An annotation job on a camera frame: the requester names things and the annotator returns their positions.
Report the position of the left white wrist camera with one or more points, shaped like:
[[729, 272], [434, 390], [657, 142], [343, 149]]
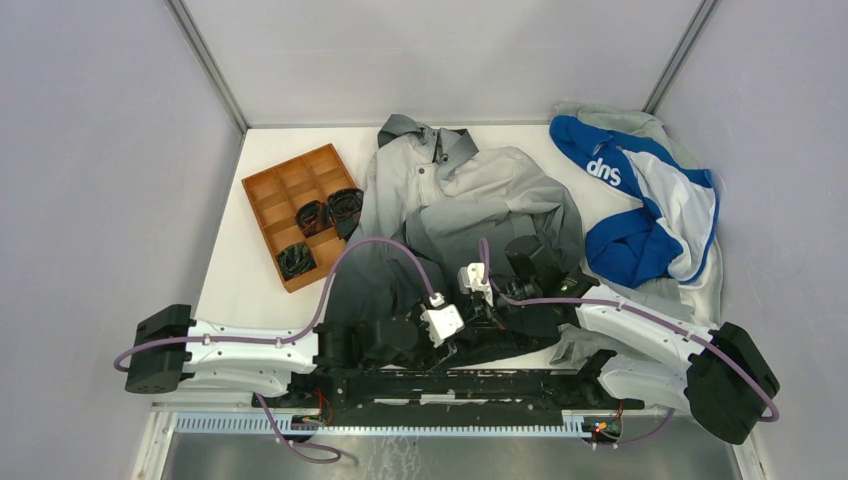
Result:
[[441, 318]]

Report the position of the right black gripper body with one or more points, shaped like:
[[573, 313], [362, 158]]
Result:
[[481, 303]]

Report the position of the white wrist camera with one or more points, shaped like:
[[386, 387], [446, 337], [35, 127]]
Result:
[[472, 279], [441, 318]]

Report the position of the white slotted cable duct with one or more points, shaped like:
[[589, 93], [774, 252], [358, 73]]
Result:
[[258, 423]]

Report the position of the orange compartment tray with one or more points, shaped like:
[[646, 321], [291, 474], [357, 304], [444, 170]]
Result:
[[275, 195]]

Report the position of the grey black zip jacket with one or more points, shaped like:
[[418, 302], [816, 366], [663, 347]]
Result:
[[430, 196]]

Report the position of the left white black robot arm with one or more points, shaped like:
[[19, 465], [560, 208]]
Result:
[[171, 348]]

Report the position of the blue white jacket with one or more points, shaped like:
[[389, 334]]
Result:
[[670, 231]]

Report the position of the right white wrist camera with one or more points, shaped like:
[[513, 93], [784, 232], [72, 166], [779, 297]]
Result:
[[472, 279]]

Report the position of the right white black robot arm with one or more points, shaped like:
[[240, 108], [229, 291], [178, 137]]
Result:
[[717, 375]]

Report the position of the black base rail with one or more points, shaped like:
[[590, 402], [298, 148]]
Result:
[[449, 398]]

